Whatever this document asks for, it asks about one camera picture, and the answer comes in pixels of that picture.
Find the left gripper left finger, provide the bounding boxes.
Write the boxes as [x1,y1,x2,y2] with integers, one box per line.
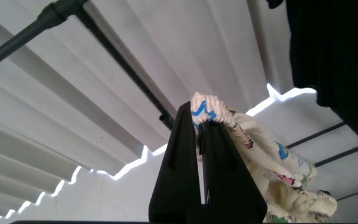
[149,101,203,223]

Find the white curtain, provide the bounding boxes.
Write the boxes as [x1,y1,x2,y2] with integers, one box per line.
[0,0,295,223]

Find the black clothes rack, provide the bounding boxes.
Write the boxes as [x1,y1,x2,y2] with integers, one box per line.
[0,0,358,202]

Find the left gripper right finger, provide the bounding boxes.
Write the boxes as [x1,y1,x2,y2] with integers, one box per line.
[199,121,267,223]

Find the cream printed garment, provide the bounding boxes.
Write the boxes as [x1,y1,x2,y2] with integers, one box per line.
[190,91,338,223]

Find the black garment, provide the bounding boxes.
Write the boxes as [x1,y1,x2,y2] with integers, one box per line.
[265,0,358,155]

